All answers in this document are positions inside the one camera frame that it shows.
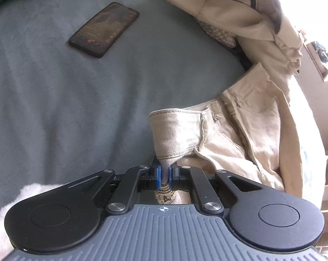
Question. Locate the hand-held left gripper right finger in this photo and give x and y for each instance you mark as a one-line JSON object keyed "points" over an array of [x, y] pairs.
{"points": [[171, 178]]}

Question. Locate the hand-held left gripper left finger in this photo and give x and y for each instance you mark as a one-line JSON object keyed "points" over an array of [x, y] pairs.
{"points": [[158, 178]]}

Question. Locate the beige pants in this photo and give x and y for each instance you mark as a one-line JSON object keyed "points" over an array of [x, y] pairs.
{"points": [[234, 130]]}

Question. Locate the crumpled beige clothes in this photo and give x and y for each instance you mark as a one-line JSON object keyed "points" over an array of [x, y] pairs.
{"points": [[229, 19]]}

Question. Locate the dark blue clothes bundle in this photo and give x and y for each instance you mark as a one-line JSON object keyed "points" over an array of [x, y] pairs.
{"points": [[323, 53]]}

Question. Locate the blue-grey bed blanket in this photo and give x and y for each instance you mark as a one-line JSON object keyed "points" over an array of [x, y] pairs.
{"points": [[71, 100]]}

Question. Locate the patterned knitted cloth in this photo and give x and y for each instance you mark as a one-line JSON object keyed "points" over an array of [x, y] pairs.
{"points": [[221, 35]]}

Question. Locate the black smartphone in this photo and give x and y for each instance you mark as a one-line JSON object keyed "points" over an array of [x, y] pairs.
{"points": [[104, 30]]}

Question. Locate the white fluffy rug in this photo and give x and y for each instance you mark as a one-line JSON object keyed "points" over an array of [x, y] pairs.
{"points": [[1, 228]]}

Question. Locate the cardboard box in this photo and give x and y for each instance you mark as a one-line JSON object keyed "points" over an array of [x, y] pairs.
{"points": [[320, 72]]}

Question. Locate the barred window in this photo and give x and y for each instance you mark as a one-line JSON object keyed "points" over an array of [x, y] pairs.
{"points": [[316, 11]]}

